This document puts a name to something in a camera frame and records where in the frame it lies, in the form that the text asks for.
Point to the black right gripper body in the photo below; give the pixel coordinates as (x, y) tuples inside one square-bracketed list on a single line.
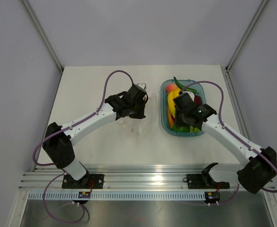
[(180, 119)]

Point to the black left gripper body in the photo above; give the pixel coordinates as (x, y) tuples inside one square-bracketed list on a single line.
[(138, 109)]

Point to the green bell pepper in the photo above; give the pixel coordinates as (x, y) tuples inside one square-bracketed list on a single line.
[(181, 129)]

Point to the clear zip top bag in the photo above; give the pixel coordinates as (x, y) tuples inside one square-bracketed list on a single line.
[(140, 128)]

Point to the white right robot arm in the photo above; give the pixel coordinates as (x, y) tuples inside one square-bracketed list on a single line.
[(259, 164)]

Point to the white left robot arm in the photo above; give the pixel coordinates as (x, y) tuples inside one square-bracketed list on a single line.
[(62, 138)]

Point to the yellow green corn cob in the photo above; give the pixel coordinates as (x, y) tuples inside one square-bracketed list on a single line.
[(193, 129)]

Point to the red apple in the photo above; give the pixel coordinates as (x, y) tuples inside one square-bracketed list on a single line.
[(198, 100)]

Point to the orange carrot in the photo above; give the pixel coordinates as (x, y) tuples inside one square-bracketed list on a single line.
[(170, 118)]

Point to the green chili pepper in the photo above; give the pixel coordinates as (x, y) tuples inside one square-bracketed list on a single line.
[(182, 87)]

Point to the yellow banana bunch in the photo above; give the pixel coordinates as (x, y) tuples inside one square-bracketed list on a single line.
[(172, 94)]

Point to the teal plastic tray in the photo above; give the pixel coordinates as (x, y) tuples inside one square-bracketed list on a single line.
[(164, 106)]

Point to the orange peach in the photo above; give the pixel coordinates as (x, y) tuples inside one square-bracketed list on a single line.
[(170, 87)]

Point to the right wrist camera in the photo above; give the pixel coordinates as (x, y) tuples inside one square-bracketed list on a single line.
[(192, 96)]

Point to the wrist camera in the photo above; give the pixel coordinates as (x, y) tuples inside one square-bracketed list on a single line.
[(142, 85), (192, 96)]

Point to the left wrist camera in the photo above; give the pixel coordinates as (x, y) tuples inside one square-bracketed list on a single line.
[(142, 85)]

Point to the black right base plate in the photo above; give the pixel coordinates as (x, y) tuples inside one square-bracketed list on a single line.
[(199, 181)]

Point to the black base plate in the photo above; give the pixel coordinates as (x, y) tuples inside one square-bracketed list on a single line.
[(94, 181), (199, 181)]

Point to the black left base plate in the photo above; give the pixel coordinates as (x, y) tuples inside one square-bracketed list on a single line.
[(94, 181)]

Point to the left aluminium frame post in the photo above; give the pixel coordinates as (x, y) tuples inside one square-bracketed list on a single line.
[(41, 33)]

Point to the aluminium frame post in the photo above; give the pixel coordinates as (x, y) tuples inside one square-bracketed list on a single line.
[(41, 33), (248, 31)]

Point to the aluminium mounting rail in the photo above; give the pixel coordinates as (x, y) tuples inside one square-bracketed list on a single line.
[(121, 177)]

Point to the right aluminium frame post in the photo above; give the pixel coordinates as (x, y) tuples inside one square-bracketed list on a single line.
[(248, 31)]

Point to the white slotted cable duct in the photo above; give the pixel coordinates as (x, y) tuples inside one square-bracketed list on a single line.
[(118, 196)]

